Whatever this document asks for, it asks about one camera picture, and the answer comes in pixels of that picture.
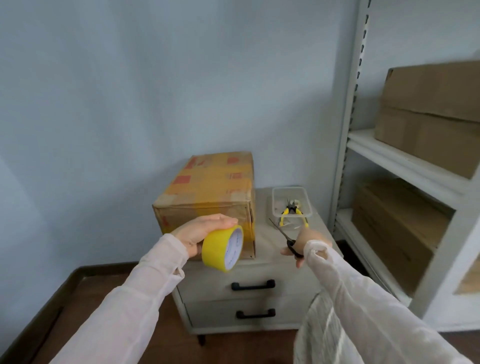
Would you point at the flat brown cardboard box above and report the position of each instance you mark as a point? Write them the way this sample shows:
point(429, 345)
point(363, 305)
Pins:
point(397, 228)

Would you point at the person's right hand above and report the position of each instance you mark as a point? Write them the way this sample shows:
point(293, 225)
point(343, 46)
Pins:
point(311, 237)

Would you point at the taped cardboard box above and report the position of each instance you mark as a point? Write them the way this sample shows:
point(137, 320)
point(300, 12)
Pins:
point(210, 195)

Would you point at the clear plastic container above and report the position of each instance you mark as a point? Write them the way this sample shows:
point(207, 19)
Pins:
point(291, 202)

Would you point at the person's left hand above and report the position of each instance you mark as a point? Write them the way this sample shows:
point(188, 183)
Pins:
point(193, 229)

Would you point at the yellow tape roll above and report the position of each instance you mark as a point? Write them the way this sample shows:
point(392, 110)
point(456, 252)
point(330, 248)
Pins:
point(224, 247)

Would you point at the person's right forearm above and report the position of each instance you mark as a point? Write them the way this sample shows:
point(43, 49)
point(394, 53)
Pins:
point(371, 307)

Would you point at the person's right fingers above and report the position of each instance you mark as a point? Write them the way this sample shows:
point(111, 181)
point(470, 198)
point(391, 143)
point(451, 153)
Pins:
point(292, 255)

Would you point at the white metal shelving rack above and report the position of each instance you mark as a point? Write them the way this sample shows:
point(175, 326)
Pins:
point(405, 180)

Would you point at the large plain cardboard box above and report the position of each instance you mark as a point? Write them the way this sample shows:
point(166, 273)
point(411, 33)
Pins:
point(431, 116)

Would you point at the person's left forearm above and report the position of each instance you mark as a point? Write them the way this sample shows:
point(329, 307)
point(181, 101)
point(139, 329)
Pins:
point(123, 300)

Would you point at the person's white garment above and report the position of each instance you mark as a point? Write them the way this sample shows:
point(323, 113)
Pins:
point(318, 333)

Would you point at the person's left thumb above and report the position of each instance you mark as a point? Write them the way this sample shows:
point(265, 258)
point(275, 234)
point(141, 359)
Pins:
point(221, 220)

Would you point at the black scissors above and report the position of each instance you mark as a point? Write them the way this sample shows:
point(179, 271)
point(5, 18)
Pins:
point(284, 237)

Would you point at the white two-drawer cabinet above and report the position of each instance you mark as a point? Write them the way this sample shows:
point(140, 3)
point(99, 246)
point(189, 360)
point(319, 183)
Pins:
point(255, 288)

